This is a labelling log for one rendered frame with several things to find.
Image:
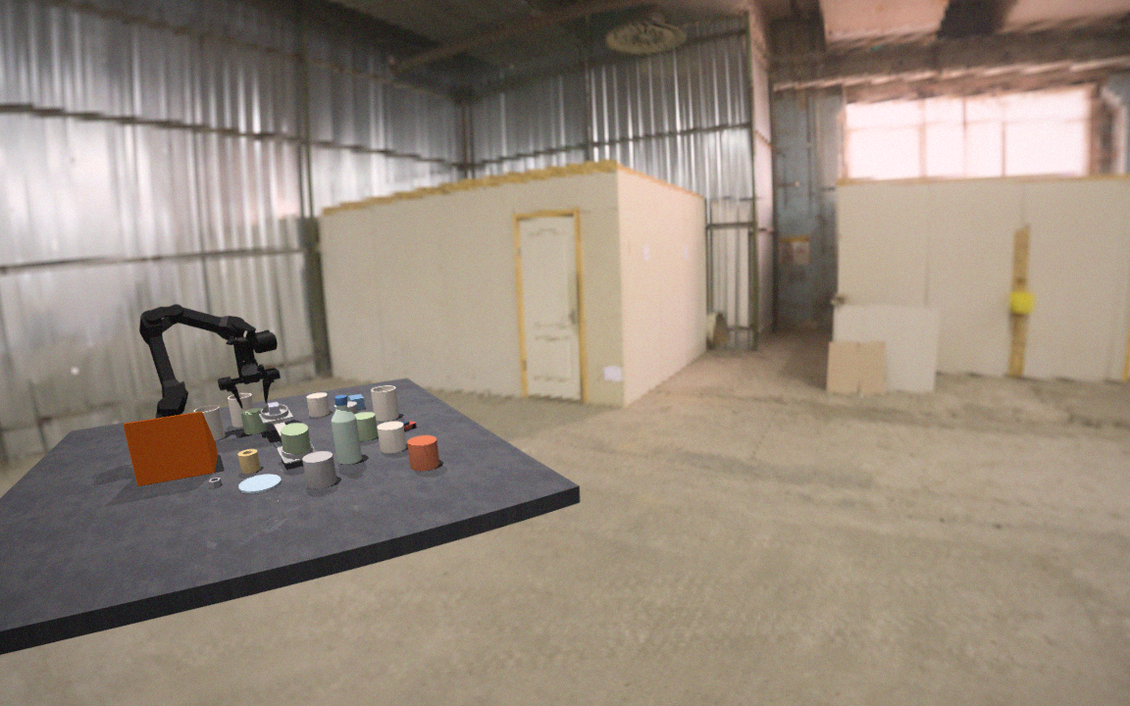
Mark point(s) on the light green cylinder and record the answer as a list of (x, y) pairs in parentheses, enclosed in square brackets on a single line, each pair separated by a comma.
[(252, 423), (295, 438)]

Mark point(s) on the white cup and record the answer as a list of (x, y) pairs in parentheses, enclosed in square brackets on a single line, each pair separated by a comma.
[(246, 400), (385, 403), (214, 420)]

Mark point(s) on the pale green cylinder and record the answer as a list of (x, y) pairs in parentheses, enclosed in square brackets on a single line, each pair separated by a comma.
[(367, 426)]

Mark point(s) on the orange cylinder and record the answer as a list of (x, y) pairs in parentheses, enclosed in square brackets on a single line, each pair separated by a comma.
[(422, 451)]

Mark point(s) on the cream cylinder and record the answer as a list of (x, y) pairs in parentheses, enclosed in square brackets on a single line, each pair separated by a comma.
[(318, 405), (391, 437)]

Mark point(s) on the tan hollow cylinder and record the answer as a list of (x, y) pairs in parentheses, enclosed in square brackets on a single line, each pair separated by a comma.
[(249, 461)]

